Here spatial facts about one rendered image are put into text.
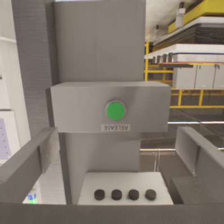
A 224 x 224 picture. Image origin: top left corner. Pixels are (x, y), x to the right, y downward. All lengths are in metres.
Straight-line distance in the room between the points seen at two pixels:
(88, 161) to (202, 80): 7.41
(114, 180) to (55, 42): 0.33
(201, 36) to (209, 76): 5.05
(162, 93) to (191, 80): 7.20
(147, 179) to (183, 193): 0.08
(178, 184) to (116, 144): 0.18
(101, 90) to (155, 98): 0.09
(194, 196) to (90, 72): 0.35
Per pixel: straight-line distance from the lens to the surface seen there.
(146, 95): 0.26
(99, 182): 0.40
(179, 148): 0.17
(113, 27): 0.35
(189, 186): 0.44
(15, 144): 1.36
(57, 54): 0.36
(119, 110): 0.26
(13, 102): 1.30
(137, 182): 0.40
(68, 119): 0.28
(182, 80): 7.30
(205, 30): 2.91
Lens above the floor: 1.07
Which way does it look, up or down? 16 degrees up
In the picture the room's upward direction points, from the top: 180 degrees clockwise
